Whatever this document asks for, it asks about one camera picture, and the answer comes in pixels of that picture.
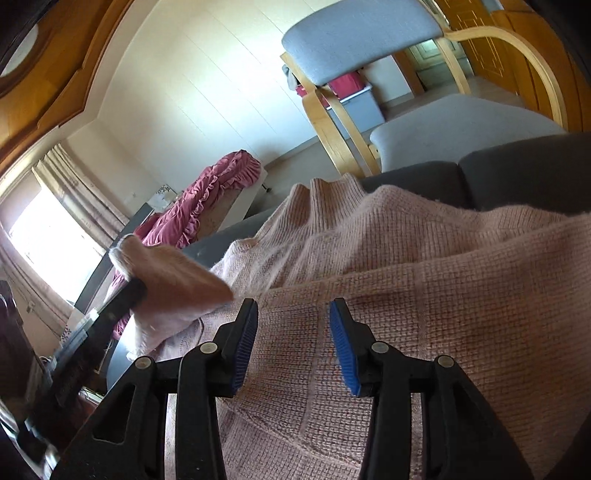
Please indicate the wooden door frame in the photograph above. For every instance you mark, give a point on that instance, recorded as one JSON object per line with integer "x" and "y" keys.
{"x": 411, "y": 69}

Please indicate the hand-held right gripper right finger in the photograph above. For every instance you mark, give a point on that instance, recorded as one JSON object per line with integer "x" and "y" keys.
{"x": 344, "y": 353}

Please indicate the pink knit sweater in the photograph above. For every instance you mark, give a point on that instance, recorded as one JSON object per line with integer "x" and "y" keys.
{"x": 415, "y": 277}

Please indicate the white patterned bedside cabinet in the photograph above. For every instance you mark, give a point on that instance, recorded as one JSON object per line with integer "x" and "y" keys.
{"x": 164, "y": 201}

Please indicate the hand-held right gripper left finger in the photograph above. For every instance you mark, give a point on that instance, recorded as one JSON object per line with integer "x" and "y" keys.
{"x": 244, "y": 344}

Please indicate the wooden armchair with grey cushions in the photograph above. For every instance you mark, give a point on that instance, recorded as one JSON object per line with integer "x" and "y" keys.
{"x": 351, "y": 37}

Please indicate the bed with dark headboard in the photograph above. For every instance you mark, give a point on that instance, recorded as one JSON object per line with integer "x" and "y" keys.
{"x": 244, "y": 198}

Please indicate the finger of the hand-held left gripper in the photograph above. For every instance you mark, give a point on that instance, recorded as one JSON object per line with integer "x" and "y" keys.
{"x": 124, "y": 302}

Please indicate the grey cloth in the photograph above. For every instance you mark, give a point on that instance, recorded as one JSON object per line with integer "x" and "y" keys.
{"x": 290, "y": 78}

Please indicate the grey plastic storage box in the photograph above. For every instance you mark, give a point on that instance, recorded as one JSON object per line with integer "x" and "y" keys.
{"x": 360, "y": 110}

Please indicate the red fabric box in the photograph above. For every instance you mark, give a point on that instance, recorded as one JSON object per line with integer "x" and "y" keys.
{"x": 346, "y": 84}

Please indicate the wooden door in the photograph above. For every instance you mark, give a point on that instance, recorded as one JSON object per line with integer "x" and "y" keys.
{"x": 489, "y": 50}

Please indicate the beige patterned curtain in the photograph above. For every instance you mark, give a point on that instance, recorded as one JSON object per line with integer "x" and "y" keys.
{"x": 78, "y": 194}
{"x": 27, "y": 286}

